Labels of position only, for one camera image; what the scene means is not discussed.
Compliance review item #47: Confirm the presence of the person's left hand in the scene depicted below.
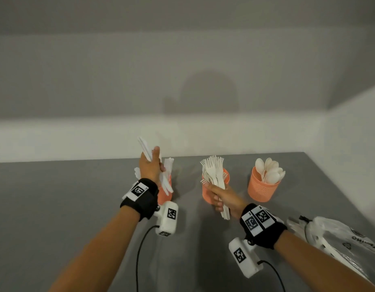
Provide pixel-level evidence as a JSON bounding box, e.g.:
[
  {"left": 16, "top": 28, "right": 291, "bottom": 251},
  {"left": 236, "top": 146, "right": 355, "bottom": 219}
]
[{"left": 138, "top": 146, "right": 166, "bottom": 187}]

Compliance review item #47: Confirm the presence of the person's right hand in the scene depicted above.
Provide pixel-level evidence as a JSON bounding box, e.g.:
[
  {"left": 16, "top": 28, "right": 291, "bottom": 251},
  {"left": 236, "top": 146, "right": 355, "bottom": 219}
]
[{"left": 203, "top": 182, "right": 249, "bottom": 219}]

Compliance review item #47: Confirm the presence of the bunch of white plastic cutlery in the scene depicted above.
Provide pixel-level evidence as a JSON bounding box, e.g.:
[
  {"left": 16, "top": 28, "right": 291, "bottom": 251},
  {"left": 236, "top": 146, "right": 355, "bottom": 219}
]
[{"left": 205, "top": 156, "right": 231, "bottom": 221}]

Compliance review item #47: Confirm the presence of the bunch of white plastic knives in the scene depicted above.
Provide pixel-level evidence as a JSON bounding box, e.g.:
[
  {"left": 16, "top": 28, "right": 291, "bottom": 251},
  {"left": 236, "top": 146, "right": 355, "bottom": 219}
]
[{"left": 134, "top": 157, "right": 175, "bottom": 181}]

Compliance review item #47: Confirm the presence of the white plastic knife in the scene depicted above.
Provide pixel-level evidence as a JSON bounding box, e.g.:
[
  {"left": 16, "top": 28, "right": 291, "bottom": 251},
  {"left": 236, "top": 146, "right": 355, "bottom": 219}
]
[
  {"left": 140, "top": 138, "right": 175, "bottom": 197},
  {"left": 137, "top": 136, "right": 170, "bottom": 195}
]

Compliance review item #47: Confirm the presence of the orange mesh cup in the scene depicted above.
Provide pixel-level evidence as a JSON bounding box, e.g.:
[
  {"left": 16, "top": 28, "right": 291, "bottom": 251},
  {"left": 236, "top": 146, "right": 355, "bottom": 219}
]
[
  {"left": 248, "top": 166, "right": 281, "bottom": 203},
  {"left": 157, "top": 174, "right": 173, "bottom": 206},
  {"left": 202, "top": 168, "right": 230, "bottom": 205}
]

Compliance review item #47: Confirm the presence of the bunch of white plastic spoons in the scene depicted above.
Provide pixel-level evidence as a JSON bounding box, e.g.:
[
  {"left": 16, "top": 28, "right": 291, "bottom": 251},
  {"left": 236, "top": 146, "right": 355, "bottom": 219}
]
[{"left": 255, "top": 157, "right": 286, "bottom": 185}]

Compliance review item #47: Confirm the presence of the bunch of white plastic forks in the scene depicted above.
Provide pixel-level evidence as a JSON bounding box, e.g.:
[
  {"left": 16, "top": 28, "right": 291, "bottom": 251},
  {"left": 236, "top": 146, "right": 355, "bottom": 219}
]
[{"left": 200, "top": 155, "right": 229, "bottom": 185}]

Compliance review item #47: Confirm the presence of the clear plastic zip bag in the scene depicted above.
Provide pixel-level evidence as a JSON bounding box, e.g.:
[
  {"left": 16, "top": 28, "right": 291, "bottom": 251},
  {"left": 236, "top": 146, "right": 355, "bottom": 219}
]
[{"left": 286, "top": 215, "right": 375, "bottom": 288}]

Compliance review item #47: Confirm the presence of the person's right forearm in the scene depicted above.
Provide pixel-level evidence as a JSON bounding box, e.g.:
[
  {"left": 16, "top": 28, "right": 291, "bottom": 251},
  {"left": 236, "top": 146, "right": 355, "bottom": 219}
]
[{"left": 274, "top": 230, "right": 375, "bottom": 292}]

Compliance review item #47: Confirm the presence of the person's left forearm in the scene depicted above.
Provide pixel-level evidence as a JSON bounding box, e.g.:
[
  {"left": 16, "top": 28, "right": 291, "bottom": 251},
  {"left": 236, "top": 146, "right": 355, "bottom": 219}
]
[{"left": 49, "top": 206, "right": 141, "bottom": 292}]

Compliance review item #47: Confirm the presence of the black wrist strap with markers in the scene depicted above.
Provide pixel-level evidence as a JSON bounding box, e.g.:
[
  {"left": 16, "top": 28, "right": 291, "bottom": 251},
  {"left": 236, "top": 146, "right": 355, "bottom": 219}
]
[
  {"left": 120, "top": 178, "right": 160, "bottom": 222},
  {"left": 239, "top": 203, "right": 288, "bottom": 250}
]

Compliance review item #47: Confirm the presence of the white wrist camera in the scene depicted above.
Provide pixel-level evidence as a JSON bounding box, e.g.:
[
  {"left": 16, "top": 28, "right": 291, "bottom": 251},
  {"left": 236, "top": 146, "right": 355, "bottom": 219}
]
[{"left": 228, "top": 237, "right": 264, "bottom": 279}]

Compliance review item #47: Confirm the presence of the black cable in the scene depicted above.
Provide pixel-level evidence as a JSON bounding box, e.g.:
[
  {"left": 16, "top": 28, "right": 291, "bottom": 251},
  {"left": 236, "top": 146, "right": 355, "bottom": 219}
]
[
  {"left": 136, "top": 225, "right": 160, "bottom": 292},
  {"left": 257, "top": 260, "right": 286, "bottom": 292}
]

